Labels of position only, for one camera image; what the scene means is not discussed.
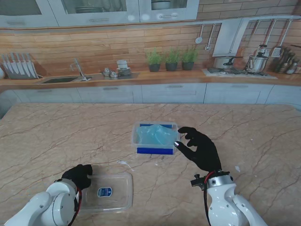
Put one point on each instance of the grey glass-door wall cabinets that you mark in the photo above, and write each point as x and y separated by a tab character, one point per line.
98	16

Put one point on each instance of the steel kitchen faucet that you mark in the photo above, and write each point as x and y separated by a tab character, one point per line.
78	68

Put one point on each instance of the clear plastic crate blue clips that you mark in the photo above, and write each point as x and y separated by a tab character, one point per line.
155	150

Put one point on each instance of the stack of plates with cups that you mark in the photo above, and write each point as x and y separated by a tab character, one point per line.
123	69

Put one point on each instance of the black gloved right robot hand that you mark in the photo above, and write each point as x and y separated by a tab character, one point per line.
204	150

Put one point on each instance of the white zip tie scrap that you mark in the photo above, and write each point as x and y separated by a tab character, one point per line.
125	164

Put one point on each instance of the small steel bowl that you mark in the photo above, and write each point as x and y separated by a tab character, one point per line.
106	71
113	74

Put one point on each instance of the plates stacked inside cabinet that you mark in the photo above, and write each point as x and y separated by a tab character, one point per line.
89	10

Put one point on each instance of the clear plastic bag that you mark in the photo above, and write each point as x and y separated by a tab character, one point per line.
155	136

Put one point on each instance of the grey base cabinets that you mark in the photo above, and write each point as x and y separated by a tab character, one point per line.
174	94

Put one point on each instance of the knife block with knives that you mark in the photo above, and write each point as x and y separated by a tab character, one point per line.
20	68

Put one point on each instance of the clear plastic lid blue label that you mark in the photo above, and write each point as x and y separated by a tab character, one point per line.
117	188

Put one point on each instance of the bowl inside cabinet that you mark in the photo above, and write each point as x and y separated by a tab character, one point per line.
161	5

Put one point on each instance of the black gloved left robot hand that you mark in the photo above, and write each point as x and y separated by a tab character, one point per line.
78	176

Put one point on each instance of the wooden kitchen countertop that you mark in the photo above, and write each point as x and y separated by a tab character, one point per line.
164	76

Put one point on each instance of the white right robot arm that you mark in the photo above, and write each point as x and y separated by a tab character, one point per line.
228	204

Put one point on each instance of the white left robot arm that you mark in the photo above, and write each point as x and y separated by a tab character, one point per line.
47	207

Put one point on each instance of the dark kitchen sink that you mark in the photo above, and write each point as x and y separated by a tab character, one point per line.
60	80

